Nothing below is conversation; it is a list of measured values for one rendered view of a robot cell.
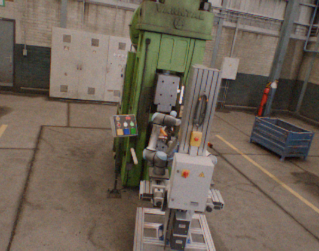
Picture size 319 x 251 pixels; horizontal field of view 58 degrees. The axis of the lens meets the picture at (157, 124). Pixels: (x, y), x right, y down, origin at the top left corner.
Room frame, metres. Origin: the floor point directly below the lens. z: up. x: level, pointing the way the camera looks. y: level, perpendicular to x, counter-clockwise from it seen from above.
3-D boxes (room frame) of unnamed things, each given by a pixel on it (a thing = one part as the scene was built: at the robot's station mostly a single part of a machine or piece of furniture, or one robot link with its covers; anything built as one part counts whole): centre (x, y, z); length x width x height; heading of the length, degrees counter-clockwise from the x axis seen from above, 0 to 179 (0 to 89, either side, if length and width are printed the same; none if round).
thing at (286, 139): (6.81, -3.01, 0.36); 1.20 x 0.80 x 0.72; 24
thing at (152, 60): (4.14, 0.32, 1.15); 0.44 x 0.26 x 2.30; 14
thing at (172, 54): (4.22, -0.01, 2.06); 0.44 x 0.41 x 0.47; 14
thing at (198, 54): (4.30, -0.33, 1.15); 0.44 x 0.26 x 2.30; 14
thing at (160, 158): (2.89, -0.09, 0.98); 0.13 x 0.12 x 0.14; 70
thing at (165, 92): (4.08, -0.04, 1.56); 0.42 x 0.39 x 0.40; 14
